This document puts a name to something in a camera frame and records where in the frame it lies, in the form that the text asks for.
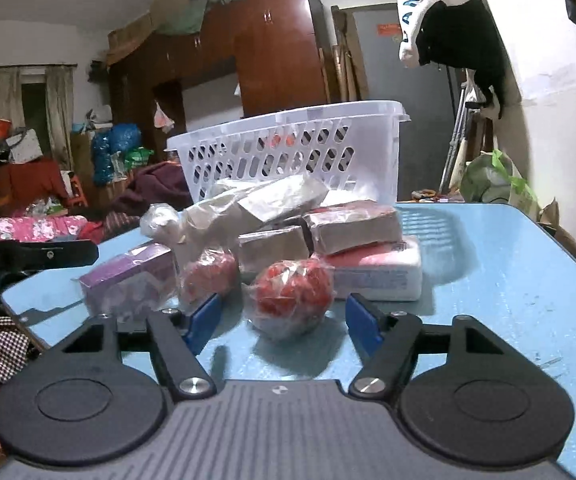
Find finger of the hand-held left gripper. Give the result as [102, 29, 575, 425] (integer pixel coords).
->
[15, 239, 100, 273]

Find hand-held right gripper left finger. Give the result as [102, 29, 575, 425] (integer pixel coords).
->
[60, 292, 223, 403]

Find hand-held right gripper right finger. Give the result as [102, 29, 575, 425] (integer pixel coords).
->
[345, 292, 508, 400]

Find small red bagged item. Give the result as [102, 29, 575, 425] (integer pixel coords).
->
[178, 247, 241, 308]

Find pink white tissue pack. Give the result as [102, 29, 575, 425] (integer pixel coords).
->
[318, 237, 423, 303]

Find red ball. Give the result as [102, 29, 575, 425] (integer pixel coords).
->
[243, 257, 336, 341]

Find pink topped grey packet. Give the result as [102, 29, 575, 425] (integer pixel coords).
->
[303, 200, 403, 256]

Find white plastic bag bundle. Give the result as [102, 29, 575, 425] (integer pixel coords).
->
[140, 203, 195, 247]

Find clear plastic pack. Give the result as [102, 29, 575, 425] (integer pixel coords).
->
[207, 175, 329, 227]

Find white plastic basket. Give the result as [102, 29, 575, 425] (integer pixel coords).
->
[165, 100, 413, 206]

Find pink floral blanket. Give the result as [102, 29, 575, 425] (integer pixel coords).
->
[0, 215, 91, 247]

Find red cloth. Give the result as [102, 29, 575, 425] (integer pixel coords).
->
[0, 157, 76, 218]

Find checked cloth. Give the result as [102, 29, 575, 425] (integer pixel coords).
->
[0, 330, 34, 387]

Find white patterned gift bag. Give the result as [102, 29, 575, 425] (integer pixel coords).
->
[6, 129, 44, 164]

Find purple cloth heap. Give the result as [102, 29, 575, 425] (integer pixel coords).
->
[110, 160, 193, 217]

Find blue plastic sacks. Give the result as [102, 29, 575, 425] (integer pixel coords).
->
[90, 122, 143, 186]

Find green plastic bag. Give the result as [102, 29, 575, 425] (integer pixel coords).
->
[124, 146, 156, 171]

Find small orange white plastic bag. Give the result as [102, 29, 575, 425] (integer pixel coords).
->
[154, 101, 175, 134]

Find green white bag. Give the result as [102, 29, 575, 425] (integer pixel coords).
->
[460, 150, 541, 218]

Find brown cardboard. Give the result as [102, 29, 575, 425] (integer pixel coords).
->
[538, 199, 576, 262]

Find metal crutches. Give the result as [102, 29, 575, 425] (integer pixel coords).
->
[440, 67, 475, 196]

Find cardboard box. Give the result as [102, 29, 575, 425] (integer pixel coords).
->
[106, 12, 155, 67]

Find grey door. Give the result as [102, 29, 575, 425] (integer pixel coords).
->
[340, 4, 461, 196]

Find wooden planks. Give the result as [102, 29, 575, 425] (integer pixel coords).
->
[330, 5, 369, 103]

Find brown wooden wardrobe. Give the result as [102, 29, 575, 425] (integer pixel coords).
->
[106, 0, 331, 206]

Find white black hanging jacket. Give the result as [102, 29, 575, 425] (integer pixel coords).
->
[395, 0, 509, 121]

